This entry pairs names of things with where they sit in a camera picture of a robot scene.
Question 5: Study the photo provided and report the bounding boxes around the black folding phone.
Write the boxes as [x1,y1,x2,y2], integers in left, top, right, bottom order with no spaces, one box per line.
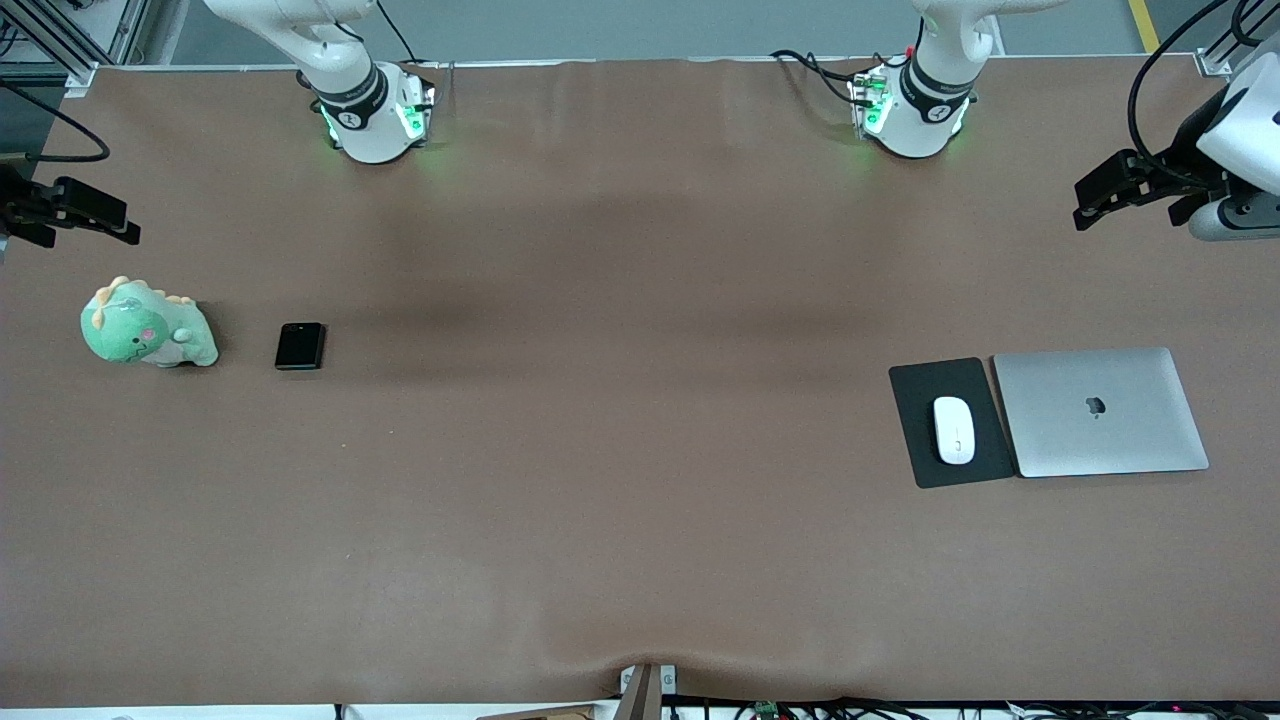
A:
[275,321,328,372]

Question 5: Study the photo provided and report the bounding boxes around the white computer mouse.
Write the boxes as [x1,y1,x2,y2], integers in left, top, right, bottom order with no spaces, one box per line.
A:
[932,396,977,467]

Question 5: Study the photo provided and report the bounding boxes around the black right base cable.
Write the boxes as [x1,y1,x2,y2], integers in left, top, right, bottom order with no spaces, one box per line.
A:
[374,0,418,65]

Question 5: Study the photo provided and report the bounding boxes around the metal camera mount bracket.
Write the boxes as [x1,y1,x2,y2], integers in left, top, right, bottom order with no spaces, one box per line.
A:
[617,662,680,720]

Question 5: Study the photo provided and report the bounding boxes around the dark grey mouse pad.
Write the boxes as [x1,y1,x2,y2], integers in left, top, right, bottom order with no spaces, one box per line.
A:
[888,357,1019,490]

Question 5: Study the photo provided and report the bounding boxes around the aluminium frame post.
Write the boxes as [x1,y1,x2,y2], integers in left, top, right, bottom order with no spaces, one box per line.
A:
[0,0,153,98]
[1195,0,1280,79]

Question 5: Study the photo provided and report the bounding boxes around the silver laptop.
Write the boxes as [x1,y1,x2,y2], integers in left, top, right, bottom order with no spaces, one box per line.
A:
[992,347,1211,479]

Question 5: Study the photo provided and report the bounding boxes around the brown table cover sheet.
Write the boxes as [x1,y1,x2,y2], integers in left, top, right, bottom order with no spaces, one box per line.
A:
[0,55,1280,707]

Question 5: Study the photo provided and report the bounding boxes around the green plush dinosaur toy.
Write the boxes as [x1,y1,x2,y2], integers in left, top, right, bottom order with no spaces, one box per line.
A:
[80,276,220,369]

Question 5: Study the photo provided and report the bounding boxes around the black left base cables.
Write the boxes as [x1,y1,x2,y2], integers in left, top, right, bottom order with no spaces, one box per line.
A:
[768,47,883,107]

